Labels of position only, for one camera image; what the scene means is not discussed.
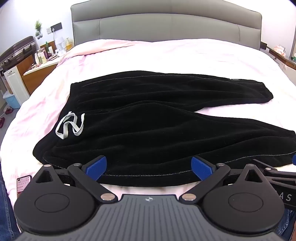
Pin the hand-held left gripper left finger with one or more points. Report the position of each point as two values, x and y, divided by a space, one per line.
97 166

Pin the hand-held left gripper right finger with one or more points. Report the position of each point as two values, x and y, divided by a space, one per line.
201 167

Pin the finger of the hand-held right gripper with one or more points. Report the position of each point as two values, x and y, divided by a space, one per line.
275 172

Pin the black pants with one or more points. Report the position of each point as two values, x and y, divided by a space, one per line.
150 125

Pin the person's blue jeans leg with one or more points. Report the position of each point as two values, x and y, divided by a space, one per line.
5 199
288 222

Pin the smartphone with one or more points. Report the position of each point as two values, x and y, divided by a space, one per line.
23 184

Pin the red slipper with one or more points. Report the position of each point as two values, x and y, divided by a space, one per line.
9 110
1 122

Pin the blue plastic bin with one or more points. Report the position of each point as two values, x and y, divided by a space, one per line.
12 101

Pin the white-topped wooden nightstand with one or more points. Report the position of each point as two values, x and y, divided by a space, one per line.
40 71

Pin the dark wooden nightstand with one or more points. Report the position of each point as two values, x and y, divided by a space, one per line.
279 59

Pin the bed with pink sheet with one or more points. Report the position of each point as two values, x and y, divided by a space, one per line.
161 58

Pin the white tall appliance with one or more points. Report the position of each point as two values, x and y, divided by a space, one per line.
14 83

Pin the group of cosmetic bottles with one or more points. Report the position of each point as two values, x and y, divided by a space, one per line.
42 55

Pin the pink box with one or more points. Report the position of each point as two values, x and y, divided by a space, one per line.
279 49

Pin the yellow liquid bottle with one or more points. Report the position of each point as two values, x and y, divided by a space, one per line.
68 44

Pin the brown wooden dresser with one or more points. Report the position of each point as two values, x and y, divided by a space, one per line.
24 63

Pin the white table lamp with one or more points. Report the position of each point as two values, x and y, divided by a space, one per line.
60 43

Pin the dark brown suitcase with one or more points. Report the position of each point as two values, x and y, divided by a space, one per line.
17 49

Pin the grey padded bed headboard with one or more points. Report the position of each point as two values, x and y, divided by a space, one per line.
166 20

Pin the small potted plant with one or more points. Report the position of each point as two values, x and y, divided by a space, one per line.
38 27

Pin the black wall socket panel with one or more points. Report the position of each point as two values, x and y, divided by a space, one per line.
56 26

